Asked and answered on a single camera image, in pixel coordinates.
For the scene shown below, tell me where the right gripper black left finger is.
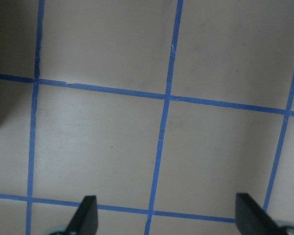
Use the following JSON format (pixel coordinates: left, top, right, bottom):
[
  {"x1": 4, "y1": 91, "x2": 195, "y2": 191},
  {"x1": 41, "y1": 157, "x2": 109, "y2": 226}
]
[{"x1": 64, "y1": 195, "x2": 98, "y2": 235}]

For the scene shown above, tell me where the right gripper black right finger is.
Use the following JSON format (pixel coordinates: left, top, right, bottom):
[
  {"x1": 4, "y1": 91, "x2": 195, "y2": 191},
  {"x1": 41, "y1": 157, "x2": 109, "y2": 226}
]
[{"x1": 235, "y1": 193, "x2": 287, "y2": 235}]

